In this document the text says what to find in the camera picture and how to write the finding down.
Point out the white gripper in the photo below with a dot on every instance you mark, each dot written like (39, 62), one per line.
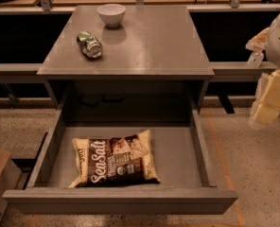
(269, 109)

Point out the brown SenSalt chip bag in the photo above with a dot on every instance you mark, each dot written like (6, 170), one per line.
(115, 161)

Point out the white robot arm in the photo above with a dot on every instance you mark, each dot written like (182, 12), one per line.
(272, 48)

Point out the open grey top drawer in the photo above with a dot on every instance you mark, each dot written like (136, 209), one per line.
(187, 185)

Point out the grey cabinet counter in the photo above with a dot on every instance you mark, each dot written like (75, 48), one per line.
(153, 42)

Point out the clear sanitizer pump bottle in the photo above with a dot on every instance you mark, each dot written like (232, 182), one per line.
(255, 59)

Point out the white ceramic bowl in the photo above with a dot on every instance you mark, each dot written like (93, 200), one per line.
(111, 14)

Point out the crushed green soda can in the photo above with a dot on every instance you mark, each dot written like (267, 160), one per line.
(89, 45)

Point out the grey metal rail shelf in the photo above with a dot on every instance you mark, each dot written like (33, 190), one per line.
(213, 18)

